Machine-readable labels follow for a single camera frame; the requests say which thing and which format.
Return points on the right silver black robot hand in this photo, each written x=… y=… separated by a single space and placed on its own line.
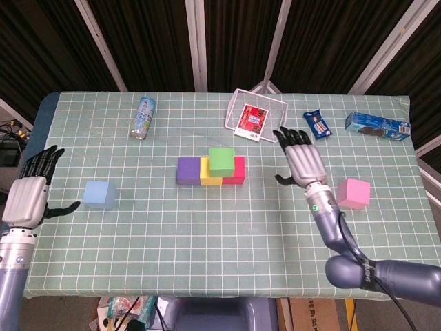
x=306 y=165

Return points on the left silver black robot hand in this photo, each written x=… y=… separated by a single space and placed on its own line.
x=25 y=203

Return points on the red foam cube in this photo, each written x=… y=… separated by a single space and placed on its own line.
x=239 y=172

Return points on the green foam cube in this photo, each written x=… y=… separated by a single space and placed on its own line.
x=221 y=162

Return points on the purple foam cube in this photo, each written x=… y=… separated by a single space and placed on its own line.
x=189 y=171

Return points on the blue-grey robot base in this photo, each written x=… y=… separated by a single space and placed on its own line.
x=217 y=315

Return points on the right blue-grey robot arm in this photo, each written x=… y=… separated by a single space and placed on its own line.
x=332 y=231

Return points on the small blue cookie packet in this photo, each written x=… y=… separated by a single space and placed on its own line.
x=317 y=125

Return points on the pink foam cube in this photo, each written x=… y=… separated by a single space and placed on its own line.
x=355 y=193

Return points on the dark blue table pad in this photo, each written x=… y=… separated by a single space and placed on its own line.
x=31 y=138

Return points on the red snack packet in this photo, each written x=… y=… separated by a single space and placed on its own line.
x=251 y=120

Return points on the light blue foam cube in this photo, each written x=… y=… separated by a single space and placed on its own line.
x=98 y=194

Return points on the long blue cookie box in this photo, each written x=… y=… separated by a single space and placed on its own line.
x=377 y=125

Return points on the yellow foam cube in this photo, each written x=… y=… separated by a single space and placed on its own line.
x=206 y=181

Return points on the green snack bag pile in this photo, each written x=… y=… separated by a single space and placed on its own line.
x=120 y=310

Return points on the light blue drink can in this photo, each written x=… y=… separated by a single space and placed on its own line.
x=142 y=117

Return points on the brown cardboard box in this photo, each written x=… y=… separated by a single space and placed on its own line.
x=317 y=315

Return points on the white table leg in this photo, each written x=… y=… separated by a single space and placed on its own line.
x=285 y=315

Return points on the green checked tablecloth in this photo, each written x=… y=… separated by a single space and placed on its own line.
x=172 y=241

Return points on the yellow bar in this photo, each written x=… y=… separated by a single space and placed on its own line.
x=350 y=315

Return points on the white metal frame rail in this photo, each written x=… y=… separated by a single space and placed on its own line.
x=429 y=172
x=15 y=113

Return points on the white metal frame post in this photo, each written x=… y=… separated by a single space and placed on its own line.
x=101 y=46
x=196 y=45
x=389 y=46
x=275 y=45

